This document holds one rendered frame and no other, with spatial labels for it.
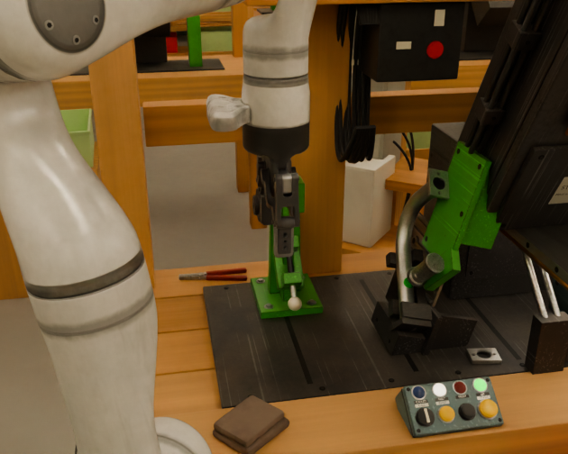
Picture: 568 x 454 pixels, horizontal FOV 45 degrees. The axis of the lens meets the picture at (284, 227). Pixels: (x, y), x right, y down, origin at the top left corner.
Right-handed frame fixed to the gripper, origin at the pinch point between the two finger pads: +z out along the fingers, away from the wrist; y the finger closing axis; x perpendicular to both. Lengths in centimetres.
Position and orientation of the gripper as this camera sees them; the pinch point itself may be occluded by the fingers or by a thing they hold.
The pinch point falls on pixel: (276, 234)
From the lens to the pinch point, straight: 81.7
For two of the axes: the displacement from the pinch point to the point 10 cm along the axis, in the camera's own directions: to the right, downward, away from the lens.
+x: -9.8, 0.7, -1.7
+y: -1.8, -4.0, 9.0
